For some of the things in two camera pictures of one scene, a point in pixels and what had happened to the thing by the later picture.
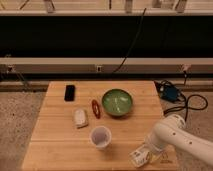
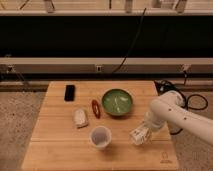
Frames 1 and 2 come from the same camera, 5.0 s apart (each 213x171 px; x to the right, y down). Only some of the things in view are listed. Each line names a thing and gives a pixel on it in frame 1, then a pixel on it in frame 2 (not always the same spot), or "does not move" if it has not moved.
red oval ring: (96, 109) does not move
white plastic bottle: (138, 157) -> (140, 136)
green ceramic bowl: (117, 101) does not move
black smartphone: (69, 95) does not move
